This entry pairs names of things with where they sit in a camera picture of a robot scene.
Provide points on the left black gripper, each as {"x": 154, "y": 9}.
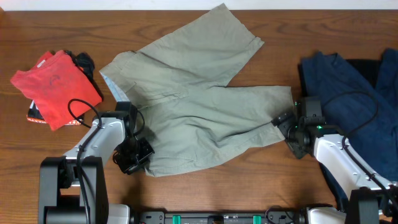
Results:
{"x": 130, "y": 163}

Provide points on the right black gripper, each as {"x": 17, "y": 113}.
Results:
{"x": 284, "y": 122}

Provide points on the khaki shorts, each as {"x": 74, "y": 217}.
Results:
{"x": 194, "y": 119}

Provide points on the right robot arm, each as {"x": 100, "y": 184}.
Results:
{"x": 369, "y": 195}

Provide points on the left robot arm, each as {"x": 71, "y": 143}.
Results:
{"x": 72, "y": 187}

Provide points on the navy blue garment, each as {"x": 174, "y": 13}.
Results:
{"x": 368, "y": 115}

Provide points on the black garment under navy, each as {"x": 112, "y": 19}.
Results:
{"x": 368, "y": 68}

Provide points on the black patterned folded garment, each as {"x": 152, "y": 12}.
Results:
{"x": 84, "y": 62}

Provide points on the red folded t-shirt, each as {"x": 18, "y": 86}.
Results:
{"x": 52, "y": 83}

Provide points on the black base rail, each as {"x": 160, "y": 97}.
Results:
{"x": 214, "y": 217}

